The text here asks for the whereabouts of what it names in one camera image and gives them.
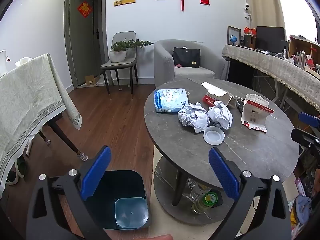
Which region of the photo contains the dark wooden table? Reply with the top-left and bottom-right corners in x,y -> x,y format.
37,112 -> 89,162

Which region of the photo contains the green white slipper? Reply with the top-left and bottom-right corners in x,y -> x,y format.
14,155 -> 28,179

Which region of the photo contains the white red card packaging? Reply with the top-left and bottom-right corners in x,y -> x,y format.
241,93 -> 275,133

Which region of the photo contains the potted plant in grey pot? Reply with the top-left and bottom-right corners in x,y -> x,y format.
126,39 -> 154,58

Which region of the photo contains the white tissue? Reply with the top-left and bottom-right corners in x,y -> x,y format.
14,57 -> 33,67

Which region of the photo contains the round grey marble table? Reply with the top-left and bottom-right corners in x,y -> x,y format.
144,77 -> 300,225

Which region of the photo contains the potted plant in white pot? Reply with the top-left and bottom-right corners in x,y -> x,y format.
110,39 -> 130,63

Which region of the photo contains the clear plastic bottle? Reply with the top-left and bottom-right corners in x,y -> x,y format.
187,177 -> 212,203

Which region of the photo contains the white plastic lid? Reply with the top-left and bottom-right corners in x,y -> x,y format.
203,126 -> 225,145

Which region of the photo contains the beige fringed table cloth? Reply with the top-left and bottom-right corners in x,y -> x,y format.
222,44 -> 320,113

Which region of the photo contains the blue cloth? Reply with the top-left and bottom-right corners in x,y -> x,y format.
295,195 -> 313,225

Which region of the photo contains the dark blue trash bin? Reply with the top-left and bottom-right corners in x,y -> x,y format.
85,170 -> 150,230

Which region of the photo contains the grey armchair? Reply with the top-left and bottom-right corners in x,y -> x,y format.
153,39 -> 229,88

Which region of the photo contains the white paper ball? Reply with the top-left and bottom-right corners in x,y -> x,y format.
207,100 -> 233,130
177,102 -> 210,133

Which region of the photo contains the grey green door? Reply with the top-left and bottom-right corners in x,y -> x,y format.
65,0 -> 102,87

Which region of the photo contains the picture frame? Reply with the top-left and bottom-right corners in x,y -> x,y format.
227,26 -> 242,46

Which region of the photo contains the blue white tissue pack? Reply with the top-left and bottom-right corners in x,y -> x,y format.
153,88 -> 190,113

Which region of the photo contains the grey dining chair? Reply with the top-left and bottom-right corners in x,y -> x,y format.
100,31 -> 139,100

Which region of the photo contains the pale green patterned tablecloth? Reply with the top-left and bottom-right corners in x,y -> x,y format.
0,53 -> 83,193

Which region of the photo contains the black monitor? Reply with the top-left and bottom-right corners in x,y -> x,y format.
255,26 -> 285,52

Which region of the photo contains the red diamond door decoration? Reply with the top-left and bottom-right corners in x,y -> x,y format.
77,1 -> 93,18

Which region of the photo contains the red white cardboard box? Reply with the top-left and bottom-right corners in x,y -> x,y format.
201,81 -> 238,109

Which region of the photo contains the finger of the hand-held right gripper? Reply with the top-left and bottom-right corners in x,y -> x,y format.
298,112 -> 320,128
291,128 -> 320,153

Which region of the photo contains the bottle with green lid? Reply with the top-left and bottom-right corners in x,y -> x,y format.
191,192 -> 218,214

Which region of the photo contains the white vase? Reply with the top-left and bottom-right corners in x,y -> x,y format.
0,49 -> 8,78

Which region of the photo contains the person's left hand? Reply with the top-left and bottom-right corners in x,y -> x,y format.
139,234 -> 173,240

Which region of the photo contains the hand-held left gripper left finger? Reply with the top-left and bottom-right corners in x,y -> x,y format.
26,145 -> 118,240

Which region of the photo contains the black bag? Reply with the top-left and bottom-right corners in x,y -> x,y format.
172,47 -> 201,68

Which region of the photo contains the brown cardboard box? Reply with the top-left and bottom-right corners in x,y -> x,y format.
287,34 -> 320,67

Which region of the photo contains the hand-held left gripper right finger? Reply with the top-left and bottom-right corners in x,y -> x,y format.
208,147 -> 292,240

